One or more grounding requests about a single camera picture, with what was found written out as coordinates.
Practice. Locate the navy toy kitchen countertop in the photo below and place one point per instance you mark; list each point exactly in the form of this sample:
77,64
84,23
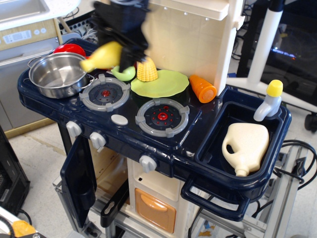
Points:
181,134

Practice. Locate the cream toy jug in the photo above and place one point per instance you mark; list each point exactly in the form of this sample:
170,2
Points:
244,147

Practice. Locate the green toy pear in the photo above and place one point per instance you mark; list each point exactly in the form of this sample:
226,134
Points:
127,75

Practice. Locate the stainless steel pot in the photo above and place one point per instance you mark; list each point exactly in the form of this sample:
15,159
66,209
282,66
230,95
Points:
59,75

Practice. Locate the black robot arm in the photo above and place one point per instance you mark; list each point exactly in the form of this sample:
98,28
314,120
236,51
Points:
104,38

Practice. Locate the navy oven door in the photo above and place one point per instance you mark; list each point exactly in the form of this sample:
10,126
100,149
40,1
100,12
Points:
78,181

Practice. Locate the yellow toy corn cob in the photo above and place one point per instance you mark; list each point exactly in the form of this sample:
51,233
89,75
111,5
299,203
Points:
146,70

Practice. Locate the grey oval button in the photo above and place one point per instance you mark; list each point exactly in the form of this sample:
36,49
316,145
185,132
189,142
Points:
119,120

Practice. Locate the green toy plate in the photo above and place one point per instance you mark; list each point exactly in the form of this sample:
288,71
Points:
162,83

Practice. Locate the black box left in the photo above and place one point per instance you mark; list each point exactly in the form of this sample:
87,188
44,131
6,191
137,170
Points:
14,185

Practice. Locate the orange toy carrot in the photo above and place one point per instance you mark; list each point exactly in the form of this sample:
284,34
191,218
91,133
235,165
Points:
204,91

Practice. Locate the red ketchup bottle toy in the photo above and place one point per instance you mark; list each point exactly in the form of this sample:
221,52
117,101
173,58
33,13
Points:
90,63

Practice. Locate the cream toy kitchen back panel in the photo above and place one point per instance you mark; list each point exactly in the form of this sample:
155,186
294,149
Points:
193,37

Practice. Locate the white stand pole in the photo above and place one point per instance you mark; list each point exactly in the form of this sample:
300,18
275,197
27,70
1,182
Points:
253,83

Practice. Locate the grey yellow toy faucet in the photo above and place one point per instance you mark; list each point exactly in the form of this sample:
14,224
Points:
272,101

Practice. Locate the yellow toy banana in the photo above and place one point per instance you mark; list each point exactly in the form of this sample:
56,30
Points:
110,50

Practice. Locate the right grey stove knob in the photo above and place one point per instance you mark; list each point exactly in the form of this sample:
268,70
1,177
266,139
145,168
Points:
148,163

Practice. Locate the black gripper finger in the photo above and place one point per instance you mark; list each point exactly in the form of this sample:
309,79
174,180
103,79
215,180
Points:
130,55

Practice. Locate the cardboard box with label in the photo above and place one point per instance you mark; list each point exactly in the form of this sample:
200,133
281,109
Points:
30,33

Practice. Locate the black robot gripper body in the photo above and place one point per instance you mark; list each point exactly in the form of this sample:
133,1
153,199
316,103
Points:
123,20

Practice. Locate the grey stove knob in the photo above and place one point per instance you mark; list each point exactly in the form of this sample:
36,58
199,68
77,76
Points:
148,163
98,141
73,129

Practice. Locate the navy towel bar handle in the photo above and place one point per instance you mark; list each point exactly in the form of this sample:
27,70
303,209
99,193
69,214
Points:
233,215

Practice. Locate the left grey stove knob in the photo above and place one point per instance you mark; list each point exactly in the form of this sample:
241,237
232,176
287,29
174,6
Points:
73,129

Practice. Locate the middle grey stove knob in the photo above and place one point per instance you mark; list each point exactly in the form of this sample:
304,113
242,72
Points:
98,141

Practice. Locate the orange toy drawer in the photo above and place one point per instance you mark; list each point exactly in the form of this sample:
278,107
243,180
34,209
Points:
155,211

